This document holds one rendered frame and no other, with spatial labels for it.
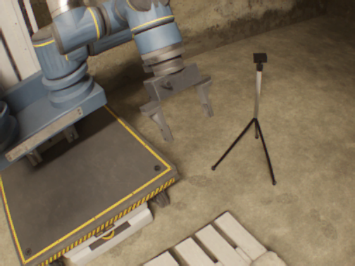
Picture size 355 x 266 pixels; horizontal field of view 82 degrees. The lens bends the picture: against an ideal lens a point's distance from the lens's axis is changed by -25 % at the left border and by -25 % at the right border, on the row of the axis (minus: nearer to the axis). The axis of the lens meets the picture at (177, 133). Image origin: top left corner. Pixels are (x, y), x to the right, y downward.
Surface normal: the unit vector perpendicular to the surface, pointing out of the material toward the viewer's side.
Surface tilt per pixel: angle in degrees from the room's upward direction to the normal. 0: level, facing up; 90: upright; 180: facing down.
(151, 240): 0
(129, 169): 0
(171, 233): 0
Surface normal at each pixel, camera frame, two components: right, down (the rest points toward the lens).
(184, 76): 0.54, 0.14
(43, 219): -0.10, -0.72
